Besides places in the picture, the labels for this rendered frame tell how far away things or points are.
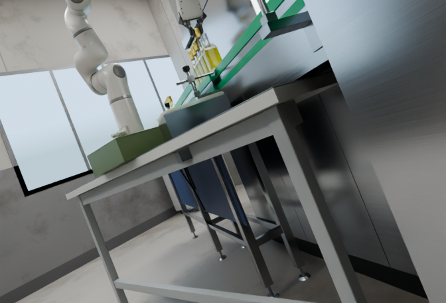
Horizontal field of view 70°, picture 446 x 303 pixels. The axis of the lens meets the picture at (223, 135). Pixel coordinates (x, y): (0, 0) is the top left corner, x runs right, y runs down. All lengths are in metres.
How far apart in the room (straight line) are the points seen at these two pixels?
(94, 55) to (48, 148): 2.94
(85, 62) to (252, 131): 0.83
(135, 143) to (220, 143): 0.42
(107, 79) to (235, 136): 0.68
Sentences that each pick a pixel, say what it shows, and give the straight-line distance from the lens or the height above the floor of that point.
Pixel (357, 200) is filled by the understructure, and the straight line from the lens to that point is 1.18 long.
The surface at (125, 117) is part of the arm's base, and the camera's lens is 1.33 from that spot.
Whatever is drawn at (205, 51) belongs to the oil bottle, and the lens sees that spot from 1.38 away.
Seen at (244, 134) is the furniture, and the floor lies 0.68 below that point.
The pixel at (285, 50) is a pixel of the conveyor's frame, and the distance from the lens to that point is 0.82.
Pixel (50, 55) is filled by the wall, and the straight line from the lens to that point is 4.72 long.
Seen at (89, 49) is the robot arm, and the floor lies 1.21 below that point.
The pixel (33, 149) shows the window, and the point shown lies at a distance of 4.21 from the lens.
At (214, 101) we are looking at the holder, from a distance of 1.05.
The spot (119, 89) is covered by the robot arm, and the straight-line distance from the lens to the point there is 1.36.
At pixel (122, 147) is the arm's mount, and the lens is 1.19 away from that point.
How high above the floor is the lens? 0.68
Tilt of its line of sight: 1 degrees up
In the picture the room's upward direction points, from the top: 22 degrees counter-clockwise
